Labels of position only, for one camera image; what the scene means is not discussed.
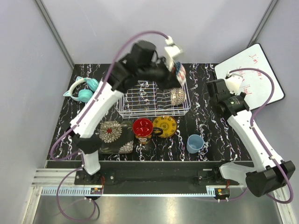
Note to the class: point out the yellow patterned plate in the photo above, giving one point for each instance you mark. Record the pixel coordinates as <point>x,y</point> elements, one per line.
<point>168,124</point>

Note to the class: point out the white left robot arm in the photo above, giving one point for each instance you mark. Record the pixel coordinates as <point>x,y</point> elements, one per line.
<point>121,76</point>

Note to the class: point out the blue triangle patterned bowl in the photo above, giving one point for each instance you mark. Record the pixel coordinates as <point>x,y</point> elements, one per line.
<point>180,73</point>

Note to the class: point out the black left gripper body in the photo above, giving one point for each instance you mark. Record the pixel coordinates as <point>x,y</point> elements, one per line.
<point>160,74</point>

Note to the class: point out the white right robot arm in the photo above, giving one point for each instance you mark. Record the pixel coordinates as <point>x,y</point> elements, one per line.
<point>270,172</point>

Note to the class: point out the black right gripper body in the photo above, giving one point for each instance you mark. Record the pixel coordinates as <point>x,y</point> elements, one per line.
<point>212,103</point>

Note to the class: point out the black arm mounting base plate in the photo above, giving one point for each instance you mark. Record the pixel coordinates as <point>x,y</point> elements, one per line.
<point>155,177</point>

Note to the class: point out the white wire dish rack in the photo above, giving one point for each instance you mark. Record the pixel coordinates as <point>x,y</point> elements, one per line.
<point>147,100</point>

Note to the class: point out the red interior mug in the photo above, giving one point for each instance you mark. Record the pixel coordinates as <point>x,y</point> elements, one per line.
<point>144,130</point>

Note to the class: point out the light blue cup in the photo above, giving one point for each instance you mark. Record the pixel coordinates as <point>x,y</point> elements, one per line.
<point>194,143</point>

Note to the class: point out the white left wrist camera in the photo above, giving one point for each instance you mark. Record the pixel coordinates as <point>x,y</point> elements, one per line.
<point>172,51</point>

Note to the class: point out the teal cat-ear headphones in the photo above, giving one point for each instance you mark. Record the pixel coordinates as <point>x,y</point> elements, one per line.
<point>84,95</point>

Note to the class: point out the black floral square plate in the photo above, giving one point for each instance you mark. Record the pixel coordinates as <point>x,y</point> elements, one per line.
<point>117,137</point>

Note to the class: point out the white dry-erase board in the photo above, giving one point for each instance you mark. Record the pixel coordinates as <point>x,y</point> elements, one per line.
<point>255,84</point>

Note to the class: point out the brown patterned bowl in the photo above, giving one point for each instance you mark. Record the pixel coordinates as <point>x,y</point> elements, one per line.
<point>177,96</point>

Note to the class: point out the aluminium front rail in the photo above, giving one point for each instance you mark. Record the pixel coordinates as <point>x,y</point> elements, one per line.
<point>61,181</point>

